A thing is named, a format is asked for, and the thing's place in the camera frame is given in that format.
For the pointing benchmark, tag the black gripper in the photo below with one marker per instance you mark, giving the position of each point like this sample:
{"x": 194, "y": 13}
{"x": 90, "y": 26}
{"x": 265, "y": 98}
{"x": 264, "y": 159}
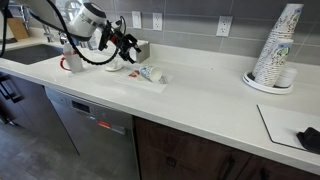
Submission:
{"x": 125, "y": 42}

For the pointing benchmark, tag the small white espresso cup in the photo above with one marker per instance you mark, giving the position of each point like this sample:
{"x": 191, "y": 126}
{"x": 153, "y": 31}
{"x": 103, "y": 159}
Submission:
{"x": 112, "y": 64}

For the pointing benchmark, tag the white rolled cup in mug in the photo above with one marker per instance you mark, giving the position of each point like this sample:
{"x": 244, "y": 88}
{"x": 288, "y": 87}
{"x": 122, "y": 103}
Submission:
{"x": 66, "y": 49}

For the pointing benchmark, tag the round white cup tray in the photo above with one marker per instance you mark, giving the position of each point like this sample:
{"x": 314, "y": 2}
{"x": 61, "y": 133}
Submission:
{"x": 256, "y": 86}

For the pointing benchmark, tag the short printed paper cup stack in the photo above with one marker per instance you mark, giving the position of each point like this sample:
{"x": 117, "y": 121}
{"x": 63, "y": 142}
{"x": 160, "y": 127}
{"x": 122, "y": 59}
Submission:
{"x": 273, "y": 63}

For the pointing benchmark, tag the tall printed paper cup stack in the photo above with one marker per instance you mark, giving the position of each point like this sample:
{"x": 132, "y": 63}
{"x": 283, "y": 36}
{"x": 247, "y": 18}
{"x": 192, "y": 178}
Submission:
{"x": 286, "y": 23}

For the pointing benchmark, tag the grey napkin dispenser box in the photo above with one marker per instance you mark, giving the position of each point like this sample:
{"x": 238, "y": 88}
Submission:
{"x": 144, "y": 53}

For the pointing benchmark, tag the red sachet packet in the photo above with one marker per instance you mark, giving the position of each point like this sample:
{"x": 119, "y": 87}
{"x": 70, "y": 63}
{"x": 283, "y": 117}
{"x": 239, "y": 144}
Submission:
{"x": 134, "y": 74}

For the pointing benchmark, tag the white saucer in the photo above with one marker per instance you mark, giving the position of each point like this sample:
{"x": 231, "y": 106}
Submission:
{"x": 114, "y": 69}

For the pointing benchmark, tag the pale yellow sachet packet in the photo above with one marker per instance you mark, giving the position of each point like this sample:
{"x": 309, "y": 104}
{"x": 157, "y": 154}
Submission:
{"x": 140, "y": 78}

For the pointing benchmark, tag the white rectangular tray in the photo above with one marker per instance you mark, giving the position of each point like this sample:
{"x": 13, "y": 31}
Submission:
{"x": 146, "y": 87}

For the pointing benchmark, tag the silver sachet packet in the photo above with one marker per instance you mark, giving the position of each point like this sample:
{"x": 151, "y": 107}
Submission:
{"x": 163, "y": 79}

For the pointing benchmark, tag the chrome sink faucet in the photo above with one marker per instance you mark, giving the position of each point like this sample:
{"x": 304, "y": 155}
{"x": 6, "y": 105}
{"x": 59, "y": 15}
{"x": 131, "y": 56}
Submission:
{"x": 46, "y": 33}

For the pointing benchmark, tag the stainless steel dishwasher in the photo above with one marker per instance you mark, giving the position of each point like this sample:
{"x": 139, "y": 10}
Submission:
{"x": 93, "y": 133}

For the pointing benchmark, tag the kitchen sink basin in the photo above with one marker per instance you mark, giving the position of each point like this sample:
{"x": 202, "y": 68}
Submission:
{"x": 30, "y": 53}

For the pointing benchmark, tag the dark wood sink cabinet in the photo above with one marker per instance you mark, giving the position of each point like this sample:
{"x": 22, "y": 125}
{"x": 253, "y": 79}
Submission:
{"x": 36, "y": 113}

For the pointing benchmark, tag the dark wood drawer cabinet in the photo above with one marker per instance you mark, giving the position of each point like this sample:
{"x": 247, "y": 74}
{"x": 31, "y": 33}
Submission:
{"x": 180, "y": 156}

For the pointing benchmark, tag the wooden cutting board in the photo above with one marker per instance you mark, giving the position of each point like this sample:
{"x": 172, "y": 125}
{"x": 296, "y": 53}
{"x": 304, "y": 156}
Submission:
{"x": 16, "y": 29}

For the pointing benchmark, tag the white lid stack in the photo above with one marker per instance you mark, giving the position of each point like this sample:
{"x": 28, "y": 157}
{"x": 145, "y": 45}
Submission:
{"x": 287, "y": 77}

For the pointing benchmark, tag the white black-edged mat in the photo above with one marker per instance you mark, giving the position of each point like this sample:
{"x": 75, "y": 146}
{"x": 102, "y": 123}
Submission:
{"x": 283, "y": 123}

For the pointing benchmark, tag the black block on mat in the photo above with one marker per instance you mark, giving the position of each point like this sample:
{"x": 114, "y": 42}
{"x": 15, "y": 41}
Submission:
{"x": 310, "y": 139}

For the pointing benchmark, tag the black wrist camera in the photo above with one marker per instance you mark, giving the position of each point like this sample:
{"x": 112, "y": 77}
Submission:
{"x": 117, "y": 28}

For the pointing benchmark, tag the white light switch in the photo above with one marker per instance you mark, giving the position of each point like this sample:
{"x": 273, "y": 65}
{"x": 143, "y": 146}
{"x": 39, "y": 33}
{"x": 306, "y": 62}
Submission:
{"x": 136, "y": 20}

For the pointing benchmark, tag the white wall outlet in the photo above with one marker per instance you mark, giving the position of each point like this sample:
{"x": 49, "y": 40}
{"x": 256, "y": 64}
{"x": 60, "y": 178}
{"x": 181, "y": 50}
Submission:
{"x": 224, "y": 26}
{"x": 157, "y": 21}

